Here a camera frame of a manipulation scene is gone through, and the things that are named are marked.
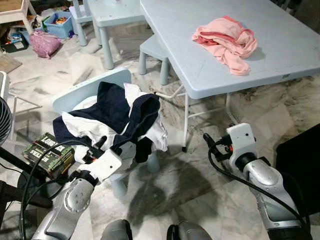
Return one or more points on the navy and white garment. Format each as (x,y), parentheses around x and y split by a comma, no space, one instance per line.
(112,107)

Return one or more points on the pink garment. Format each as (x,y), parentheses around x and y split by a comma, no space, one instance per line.
(225,42)

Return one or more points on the green printed cardboard box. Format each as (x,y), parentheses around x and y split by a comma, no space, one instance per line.
(47,157)

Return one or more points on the light blue plastic chair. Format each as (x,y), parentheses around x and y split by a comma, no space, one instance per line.
(85,92)

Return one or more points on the grey left robot leg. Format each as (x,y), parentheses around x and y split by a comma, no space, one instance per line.
(116,231)

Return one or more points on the grey robot leg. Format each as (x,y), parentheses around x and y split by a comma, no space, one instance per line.
(192,232)
(116,231)

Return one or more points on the grey right robot leg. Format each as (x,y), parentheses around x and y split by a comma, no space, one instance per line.
(192,232)

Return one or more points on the black fan stand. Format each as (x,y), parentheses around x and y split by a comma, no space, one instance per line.
(12,159)

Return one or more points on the black fan grille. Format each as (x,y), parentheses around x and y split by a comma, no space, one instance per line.
(4,122)

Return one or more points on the light blue plastic stool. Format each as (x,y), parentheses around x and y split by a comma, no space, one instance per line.
(152,47)

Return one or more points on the purple patterned bag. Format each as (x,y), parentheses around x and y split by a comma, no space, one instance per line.
(45,45)

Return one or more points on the blue plastic storage bin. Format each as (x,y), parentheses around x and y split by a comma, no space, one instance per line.
(60,30)

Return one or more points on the brown floor mat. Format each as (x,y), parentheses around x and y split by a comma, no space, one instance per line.
(7,64)

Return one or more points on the light blue folding table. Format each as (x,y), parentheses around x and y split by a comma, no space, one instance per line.
(280,30)

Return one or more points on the small light blue table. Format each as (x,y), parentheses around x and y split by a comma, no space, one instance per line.
(115,15)

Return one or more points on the dark tray with items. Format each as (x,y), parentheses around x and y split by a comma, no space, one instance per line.
(15,45)

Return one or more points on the small light blue chair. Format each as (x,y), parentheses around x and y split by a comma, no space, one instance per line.
(80,15)

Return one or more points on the beige wooden stool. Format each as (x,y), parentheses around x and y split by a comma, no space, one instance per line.
(12,7)

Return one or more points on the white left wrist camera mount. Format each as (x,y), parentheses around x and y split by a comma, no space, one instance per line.
(105,165)

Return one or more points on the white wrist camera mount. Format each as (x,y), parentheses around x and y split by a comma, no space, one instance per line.
(105,165)
(242,140)

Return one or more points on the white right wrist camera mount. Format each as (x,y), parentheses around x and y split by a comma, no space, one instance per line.
(242,140)

